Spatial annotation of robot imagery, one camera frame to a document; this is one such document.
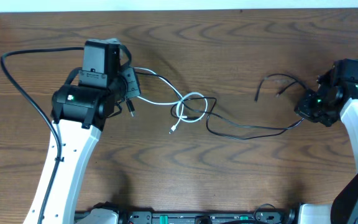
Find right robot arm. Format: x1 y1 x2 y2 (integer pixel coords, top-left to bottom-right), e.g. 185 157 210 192
295 59 358 224

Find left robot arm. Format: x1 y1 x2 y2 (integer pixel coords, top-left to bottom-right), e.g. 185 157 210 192
24 39 140 223

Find white cable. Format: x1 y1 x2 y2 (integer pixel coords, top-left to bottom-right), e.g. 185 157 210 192
134 67 209 134

